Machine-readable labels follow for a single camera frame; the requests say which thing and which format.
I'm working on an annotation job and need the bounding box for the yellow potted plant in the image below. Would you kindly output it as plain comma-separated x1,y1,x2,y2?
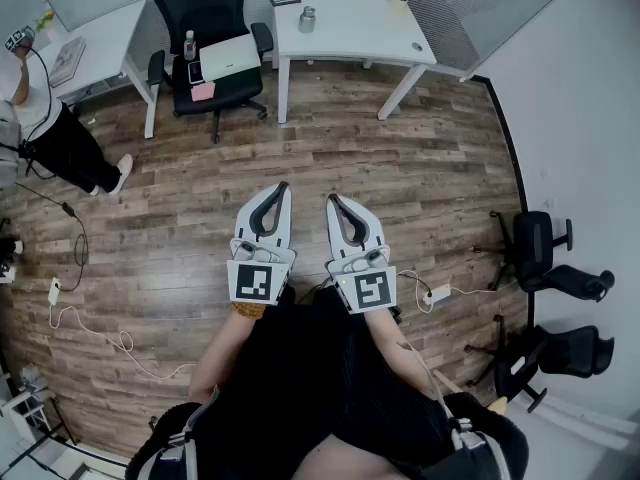
33,9,57,35

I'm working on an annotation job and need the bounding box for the person's grey harness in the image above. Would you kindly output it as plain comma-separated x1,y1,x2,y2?
130,387,511,480

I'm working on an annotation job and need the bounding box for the pink notepad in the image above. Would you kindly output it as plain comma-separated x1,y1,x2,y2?
190,81,218,104

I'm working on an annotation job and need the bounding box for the stack of grey books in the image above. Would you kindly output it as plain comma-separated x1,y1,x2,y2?
48,35,88,89

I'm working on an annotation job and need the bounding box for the brown bead bracelet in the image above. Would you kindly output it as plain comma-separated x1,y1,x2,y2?
230,301,267,320

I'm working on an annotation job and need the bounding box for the white metal rack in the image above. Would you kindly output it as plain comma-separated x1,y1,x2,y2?
0,362,80,472

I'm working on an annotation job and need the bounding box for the person's right forearm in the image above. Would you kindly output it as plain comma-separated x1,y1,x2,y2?
363,310,442,400

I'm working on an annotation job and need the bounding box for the silver travel cup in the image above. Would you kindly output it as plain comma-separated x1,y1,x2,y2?
297,5,318,35

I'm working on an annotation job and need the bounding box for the person's left forearm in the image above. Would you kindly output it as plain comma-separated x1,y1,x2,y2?
188,307,265,405

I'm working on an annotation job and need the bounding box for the black cable with adapter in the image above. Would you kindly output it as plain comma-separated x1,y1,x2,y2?
13,181,91,293

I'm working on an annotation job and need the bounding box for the black mesh office chair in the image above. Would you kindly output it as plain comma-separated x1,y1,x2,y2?
147,0,276,145

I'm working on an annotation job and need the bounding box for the person's leg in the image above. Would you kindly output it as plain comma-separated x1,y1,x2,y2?
298,436,409,480

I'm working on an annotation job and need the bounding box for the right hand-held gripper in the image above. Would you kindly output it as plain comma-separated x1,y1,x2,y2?
325,193,399,316

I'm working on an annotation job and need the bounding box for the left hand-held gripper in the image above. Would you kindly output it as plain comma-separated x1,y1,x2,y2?
226,181,298,308

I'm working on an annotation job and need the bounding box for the white desk with curved edge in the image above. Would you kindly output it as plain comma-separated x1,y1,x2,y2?
271,0,439,125

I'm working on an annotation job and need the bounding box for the white rectangular desk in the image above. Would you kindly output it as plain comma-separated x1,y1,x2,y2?
28,0,162,140

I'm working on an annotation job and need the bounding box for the person's black dress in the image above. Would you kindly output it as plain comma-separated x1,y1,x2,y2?
192,283,456,469

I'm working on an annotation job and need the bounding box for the white cable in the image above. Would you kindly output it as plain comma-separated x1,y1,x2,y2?
48,303,197,382

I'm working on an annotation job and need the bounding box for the white flat box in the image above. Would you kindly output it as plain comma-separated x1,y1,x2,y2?
198,32,263,83

